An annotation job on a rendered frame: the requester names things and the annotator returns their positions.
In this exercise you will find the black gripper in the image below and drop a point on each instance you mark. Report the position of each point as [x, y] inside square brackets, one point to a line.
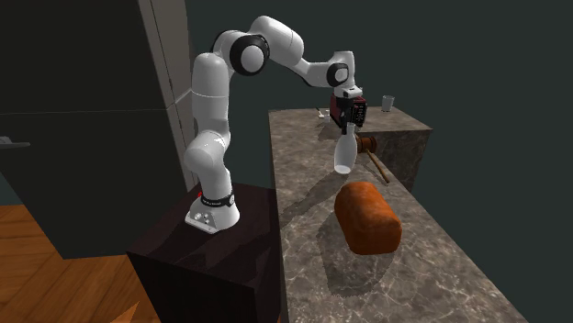
[345, 112]

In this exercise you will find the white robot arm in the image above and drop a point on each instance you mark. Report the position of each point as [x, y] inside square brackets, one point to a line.
[210, 112]

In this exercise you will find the dark red box, black panel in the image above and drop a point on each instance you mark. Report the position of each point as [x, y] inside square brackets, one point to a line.
[361, 112]

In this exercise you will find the wooden mallet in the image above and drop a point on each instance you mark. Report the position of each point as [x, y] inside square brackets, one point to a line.
[366, 144]

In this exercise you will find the white bottle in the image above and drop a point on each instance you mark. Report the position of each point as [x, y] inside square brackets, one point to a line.
[345, 154]

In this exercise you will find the grey cup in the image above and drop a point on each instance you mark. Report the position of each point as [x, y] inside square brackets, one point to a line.
[387, 103]

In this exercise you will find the brown bread loaf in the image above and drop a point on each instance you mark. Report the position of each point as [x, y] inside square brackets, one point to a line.
[367, 219]

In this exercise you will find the dark robot stand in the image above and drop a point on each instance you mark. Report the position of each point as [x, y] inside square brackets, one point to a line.
[210, 268]

